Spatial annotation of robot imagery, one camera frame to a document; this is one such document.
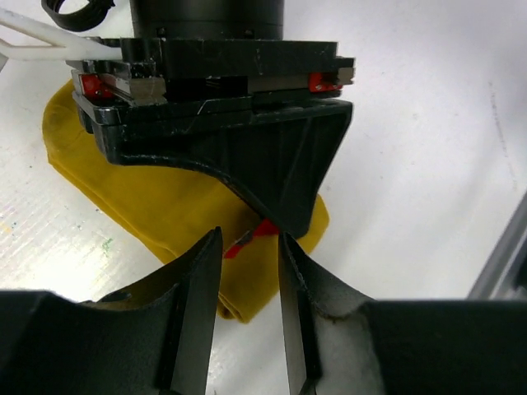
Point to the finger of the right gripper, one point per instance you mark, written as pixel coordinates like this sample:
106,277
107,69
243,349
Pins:
88,111
274,159

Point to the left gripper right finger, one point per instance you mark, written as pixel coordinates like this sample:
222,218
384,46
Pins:
340,341

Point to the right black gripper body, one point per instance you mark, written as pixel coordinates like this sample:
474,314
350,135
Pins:
192,50

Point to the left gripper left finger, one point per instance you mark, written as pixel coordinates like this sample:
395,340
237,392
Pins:
151,337

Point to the yellow cartoon sock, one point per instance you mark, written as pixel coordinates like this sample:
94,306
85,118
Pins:
168,209

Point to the aluminium front rail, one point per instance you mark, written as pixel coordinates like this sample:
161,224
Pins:
504,274

